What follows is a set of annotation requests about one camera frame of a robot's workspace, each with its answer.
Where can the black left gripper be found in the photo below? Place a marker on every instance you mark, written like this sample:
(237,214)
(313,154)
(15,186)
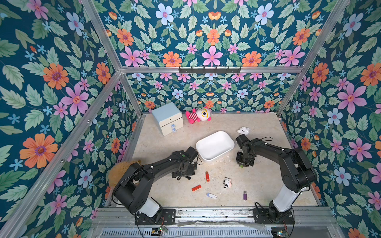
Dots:
(191,171)

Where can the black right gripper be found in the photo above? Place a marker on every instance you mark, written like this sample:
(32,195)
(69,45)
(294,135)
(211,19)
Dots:
(245,159)

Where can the red rounded usb drive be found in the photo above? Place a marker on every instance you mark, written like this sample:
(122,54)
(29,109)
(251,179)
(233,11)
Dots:
(207,177)

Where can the red rectangular usb drive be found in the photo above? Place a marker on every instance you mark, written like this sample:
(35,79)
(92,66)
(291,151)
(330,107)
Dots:
(196,188)

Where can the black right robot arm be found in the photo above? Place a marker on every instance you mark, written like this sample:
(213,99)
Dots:
(296,170)

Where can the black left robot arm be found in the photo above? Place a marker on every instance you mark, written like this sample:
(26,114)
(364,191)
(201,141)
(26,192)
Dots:
(133,189)

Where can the white plastic storage box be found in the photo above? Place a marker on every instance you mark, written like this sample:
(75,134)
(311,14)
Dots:
(214,145)

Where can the white blue usb drive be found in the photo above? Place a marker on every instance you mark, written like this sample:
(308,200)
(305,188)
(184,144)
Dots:
(210,195)

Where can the small cow plush toy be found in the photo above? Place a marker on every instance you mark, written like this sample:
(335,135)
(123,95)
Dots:
(227,183)

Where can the white mini drawer cabinet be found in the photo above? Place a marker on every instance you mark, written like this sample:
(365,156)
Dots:
(169,118)

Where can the pink striped plush toy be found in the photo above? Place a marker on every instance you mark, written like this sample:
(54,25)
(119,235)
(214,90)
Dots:
(199,115)

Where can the brown teddy bear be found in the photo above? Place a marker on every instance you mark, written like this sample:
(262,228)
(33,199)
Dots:
(118,171)

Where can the white plush keychain toy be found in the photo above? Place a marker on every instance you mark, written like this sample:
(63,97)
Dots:
(243,131)

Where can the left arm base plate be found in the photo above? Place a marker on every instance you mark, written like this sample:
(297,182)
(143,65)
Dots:
(162,217)

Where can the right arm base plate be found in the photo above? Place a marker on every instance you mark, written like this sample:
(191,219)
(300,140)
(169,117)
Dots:
(273,217)

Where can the black hook rail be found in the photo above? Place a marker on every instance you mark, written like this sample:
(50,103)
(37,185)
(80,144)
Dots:
(213,70)

